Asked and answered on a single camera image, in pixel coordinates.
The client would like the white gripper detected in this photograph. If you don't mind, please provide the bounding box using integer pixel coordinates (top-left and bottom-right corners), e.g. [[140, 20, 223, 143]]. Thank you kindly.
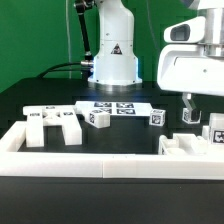
[[157, 16, 224, 110]]

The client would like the black hose behind robot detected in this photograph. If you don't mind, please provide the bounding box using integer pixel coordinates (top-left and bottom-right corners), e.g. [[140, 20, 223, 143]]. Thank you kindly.
[[73, 0, 98, 68]]

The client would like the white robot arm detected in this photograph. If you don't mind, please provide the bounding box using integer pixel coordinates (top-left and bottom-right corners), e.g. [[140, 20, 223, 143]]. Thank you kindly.
[[88, 0, 224, 113]]

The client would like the white U-shaped fence frame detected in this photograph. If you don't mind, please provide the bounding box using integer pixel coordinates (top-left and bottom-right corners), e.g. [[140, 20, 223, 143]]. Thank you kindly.
[[0, 121, 224, 180]]

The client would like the black cable on table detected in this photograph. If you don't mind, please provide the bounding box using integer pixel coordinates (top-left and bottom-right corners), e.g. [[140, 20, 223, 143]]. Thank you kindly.
[[36, 62, 93, 79]]

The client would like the white chair seat piece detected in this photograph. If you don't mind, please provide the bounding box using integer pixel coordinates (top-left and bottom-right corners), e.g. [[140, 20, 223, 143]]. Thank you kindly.
[[158, 132, 224, 157]]

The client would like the white chair back piece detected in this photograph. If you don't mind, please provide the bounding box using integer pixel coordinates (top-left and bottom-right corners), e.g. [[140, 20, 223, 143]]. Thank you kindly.
[[23, 105, 82, 147]]

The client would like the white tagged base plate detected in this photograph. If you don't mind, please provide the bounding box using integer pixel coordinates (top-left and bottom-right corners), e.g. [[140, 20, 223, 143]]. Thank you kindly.
[[75, 101, 152, 117]]

